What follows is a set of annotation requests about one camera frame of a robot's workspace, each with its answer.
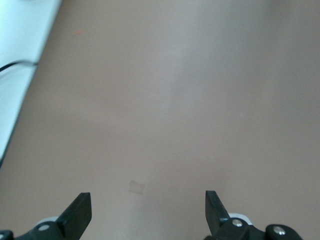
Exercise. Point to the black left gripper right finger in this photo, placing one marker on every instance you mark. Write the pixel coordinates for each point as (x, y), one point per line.
(217, 220)

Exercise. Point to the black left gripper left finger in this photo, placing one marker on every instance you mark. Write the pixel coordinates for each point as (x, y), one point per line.
(72, 220)

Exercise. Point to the small brown tape patch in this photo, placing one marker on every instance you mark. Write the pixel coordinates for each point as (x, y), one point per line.
(137, 187)

